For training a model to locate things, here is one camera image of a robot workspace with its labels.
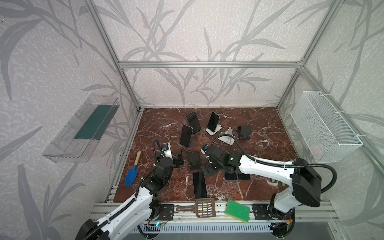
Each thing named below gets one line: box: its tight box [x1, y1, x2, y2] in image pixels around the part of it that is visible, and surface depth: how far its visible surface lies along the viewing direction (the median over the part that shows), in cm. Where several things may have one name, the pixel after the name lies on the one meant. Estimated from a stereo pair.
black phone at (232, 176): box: [225, 172, 238, 181], surface depth 86 cm
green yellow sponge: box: [225, 199, 250, 224], surface depth 74 cm
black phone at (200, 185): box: [192, 172, 208, 199], surface depth 84 cm
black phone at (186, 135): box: [180, 124, 193, 147], surface depth 93 cm
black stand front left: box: [188, 151, 201, 171], surface depth 88 cm
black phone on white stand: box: [207, 111, 220, 133], surface depth 101 cm
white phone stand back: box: [206, 122, 222, 136], surface depth 107 cm
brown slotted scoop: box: [176, 198, 216, 219], surface depth 77 cm
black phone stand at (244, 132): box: [238, 125, 252, 140], surface depth 103 cm
